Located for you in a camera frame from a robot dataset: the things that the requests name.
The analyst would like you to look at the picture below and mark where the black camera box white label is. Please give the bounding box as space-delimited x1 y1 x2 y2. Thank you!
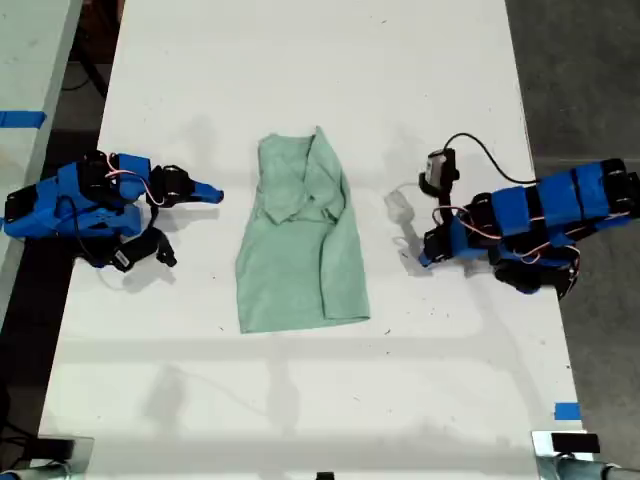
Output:
110 243 147 274

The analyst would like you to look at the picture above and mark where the pale green T-shirt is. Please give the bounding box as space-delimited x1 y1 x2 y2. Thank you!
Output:
234 125 373 335

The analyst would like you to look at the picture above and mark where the black camera cable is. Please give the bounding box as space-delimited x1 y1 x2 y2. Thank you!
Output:
442 132 541 184

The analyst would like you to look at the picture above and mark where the metal table clamp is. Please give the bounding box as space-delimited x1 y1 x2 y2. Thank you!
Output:
8 435 95 480
530 428 640 480

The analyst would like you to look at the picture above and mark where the silver black camera box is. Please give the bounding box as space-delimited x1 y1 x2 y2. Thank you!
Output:
417 147 461 197

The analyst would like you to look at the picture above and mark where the small blue tape square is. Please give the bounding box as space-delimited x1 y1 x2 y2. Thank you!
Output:
553 401 583 422

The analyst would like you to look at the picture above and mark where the small black box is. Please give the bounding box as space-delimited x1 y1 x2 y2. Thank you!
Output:
35 437 76 459
550 432 602 454

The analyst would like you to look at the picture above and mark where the black curved camera stalk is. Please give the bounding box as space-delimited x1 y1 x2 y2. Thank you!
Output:
143 227 179 268

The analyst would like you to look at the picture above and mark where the pale side table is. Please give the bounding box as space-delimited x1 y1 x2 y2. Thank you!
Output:
0 0 84 324

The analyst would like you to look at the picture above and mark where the long blue tape strip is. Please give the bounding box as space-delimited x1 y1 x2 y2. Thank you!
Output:
0 110 47 130

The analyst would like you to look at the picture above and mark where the short black camera stalk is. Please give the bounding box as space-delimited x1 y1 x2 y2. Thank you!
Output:
432 192 460 227

